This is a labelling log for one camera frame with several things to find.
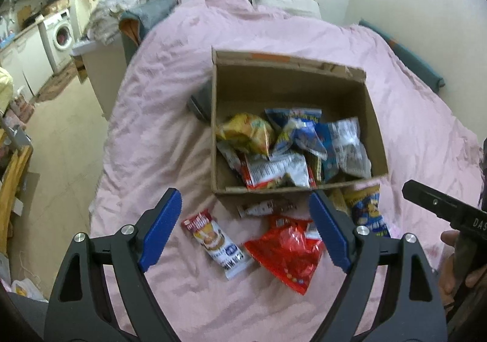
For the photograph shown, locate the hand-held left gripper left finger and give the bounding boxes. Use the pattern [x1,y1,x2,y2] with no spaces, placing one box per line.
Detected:
[44,187,183,342]

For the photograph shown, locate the blue and white snack bag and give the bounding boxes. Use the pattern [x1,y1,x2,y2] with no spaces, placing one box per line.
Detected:
[316,117,373,183]

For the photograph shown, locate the long biscuit packet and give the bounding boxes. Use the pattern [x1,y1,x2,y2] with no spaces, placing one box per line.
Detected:
[182,209,254,281]

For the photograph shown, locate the blue yellow cartoon snack bag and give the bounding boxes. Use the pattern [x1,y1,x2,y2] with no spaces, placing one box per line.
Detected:
[342,184,392,238]

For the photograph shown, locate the grey pillow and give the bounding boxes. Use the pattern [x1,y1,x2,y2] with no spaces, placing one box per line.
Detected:
[250,0,321,19]

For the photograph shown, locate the blue star snack bag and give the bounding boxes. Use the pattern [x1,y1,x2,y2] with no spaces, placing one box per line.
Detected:
[264,108,328,160]

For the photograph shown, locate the person's grey trousers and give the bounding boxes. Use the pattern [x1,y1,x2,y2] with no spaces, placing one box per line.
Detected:
[8,292,50,342]

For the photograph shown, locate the wooden rack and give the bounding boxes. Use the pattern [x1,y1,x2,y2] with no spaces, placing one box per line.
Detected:
[0,144,35,255]

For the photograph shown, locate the light clothes pile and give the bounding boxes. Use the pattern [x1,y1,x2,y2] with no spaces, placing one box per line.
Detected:
[84,0,134,46]

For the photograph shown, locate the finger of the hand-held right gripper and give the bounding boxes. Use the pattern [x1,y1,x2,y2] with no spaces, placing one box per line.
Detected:
[402,180,457,219]

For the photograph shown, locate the brown snack bar packet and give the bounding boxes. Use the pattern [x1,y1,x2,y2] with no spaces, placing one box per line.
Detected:
[236,201,297,218]

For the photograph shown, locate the red trimmed white snack bag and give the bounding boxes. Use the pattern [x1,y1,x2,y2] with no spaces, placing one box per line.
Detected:
[240,152,318,190]

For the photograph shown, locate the yellow quilt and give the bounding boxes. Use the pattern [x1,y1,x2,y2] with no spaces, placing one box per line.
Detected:
[0,66,14,114]

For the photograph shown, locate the teal bolster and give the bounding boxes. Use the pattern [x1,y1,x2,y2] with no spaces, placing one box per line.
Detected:
[358,19,446,89]

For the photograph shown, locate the white washing machine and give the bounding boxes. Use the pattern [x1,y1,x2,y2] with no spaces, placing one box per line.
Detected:
[40,9,75,72]

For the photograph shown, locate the grey white snack packet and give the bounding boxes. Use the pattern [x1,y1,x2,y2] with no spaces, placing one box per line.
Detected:
[217,140,244,177]

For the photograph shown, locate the dark plaid cloth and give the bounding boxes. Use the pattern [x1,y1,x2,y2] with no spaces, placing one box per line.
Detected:
[189,81,215,124]

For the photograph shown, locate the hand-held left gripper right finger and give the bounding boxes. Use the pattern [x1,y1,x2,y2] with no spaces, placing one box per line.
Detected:
[308,190,447,342]

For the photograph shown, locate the white base cabinet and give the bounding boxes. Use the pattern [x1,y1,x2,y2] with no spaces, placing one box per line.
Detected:
[0,24,54,99]

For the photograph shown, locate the white plastic bag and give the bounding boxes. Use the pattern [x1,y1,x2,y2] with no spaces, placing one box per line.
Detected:
[11,279,48,302]

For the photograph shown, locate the small brown carton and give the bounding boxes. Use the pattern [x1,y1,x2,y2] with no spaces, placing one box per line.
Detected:
[42,0,71,17]

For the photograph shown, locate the patterned floor mat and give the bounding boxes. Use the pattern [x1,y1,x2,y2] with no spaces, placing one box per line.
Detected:
[36,62,80,103]

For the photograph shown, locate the brown cardboard box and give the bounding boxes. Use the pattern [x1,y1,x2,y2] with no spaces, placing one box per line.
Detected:
[211,47,389,196]

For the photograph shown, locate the person's right hand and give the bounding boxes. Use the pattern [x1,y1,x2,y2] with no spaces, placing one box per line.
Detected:
[437,231,487,297]

